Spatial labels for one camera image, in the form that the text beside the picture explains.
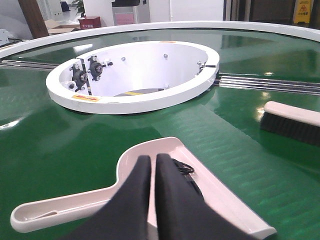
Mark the pink hand brush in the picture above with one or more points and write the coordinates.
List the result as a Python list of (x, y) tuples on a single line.
[(293, 122)]

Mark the brown wooden pillar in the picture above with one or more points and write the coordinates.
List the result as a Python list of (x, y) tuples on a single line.
[(34, 18)]

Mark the black bearing block right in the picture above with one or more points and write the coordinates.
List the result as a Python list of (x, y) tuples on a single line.
[(96, 68)]

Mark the red box on floor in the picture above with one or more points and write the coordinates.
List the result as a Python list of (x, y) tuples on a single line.
[(90, 22)]

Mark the cardboard box on floor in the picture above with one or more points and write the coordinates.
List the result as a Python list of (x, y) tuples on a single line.
[(55, 28)]

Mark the chrome conveyor rollers left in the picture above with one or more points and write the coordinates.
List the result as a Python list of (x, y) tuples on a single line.
[(27, 65)]

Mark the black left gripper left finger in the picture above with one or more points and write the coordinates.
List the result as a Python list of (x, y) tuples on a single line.
[(124, 217)]

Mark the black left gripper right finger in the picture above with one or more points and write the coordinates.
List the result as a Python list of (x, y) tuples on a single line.
[(181, 214)]

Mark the chrome conveyor rollers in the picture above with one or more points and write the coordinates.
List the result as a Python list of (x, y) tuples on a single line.
[(267, 84), (27, 65)]

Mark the black bearing block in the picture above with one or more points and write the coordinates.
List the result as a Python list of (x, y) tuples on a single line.
[(79, 77), (96, 68)]

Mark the white outer conveyor rim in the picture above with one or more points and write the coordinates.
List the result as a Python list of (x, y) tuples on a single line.
[(288, 30)]

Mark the black bearing block left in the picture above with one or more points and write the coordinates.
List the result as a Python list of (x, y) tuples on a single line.
[(79, 77)]

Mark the chrome conveyor rollers right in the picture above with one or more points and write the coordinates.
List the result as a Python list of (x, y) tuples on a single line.
[(267, 84)]

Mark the yellow wet floor sign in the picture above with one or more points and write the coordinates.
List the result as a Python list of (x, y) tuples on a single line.
[(302, 11)]

